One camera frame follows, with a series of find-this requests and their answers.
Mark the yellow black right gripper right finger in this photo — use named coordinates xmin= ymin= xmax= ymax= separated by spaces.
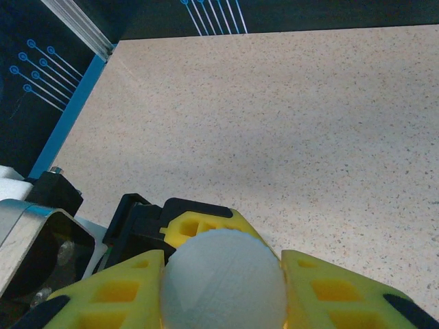
xmin=280 ymin=249 xmax=439 ymax=329

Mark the aluminium frame post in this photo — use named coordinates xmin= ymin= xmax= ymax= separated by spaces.
xmin=40 ymin=0 xmax=116 ymax=58

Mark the blue table edge trim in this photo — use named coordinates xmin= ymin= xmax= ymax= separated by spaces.
xmin=27 ymin=43 xmax=119 ymax=179

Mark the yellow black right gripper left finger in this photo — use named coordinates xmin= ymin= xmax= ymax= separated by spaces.
xmin=12 ymin=249 xmax=166 ymax=329

